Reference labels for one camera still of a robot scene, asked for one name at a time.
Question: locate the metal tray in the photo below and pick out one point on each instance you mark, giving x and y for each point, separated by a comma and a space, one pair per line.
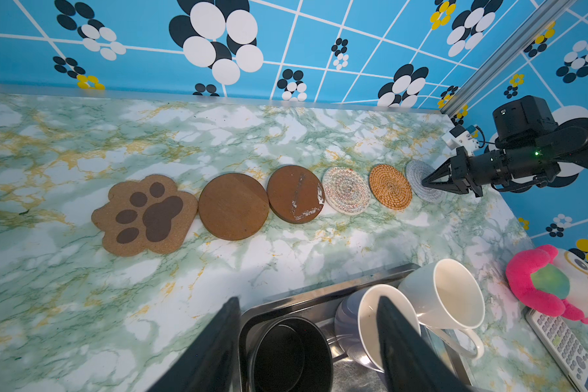
319, 306

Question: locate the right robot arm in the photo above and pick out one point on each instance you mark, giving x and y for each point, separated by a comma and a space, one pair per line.
528, 122

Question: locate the scratched brown round coaster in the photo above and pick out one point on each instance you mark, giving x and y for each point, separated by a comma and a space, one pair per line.
295, 194

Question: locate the pink plush toy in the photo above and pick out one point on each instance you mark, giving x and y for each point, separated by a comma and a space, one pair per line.
552, 281

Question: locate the paw shaped cork coaster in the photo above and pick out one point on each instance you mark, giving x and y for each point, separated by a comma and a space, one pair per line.
151, 214

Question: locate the purple mug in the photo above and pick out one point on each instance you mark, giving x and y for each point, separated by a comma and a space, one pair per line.
355, 323

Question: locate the white mug back right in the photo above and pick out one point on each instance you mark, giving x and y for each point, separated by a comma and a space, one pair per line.
446, 296

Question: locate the grey blue knitted coaster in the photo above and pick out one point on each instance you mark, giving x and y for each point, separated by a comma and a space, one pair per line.
415, 172

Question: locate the dark brown round coaster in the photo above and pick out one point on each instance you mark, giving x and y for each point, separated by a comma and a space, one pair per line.
233, 206

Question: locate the black mug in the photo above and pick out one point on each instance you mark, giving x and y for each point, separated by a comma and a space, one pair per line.
291, 354

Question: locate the white calculator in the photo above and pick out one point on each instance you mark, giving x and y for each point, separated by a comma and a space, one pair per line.
563, 345

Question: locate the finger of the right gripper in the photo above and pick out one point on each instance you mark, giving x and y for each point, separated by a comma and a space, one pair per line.
453, 170
456, 188

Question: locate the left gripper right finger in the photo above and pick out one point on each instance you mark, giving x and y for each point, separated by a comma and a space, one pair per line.
409, 363

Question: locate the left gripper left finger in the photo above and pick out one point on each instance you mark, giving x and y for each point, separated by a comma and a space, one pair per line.
208, 363

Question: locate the woven rattan coaster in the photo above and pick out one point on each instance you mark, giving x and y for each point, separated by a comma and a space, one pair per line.
390, 187

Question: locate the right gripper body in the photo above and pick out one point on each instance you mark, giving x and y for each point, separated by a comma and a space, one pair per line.
511, 170

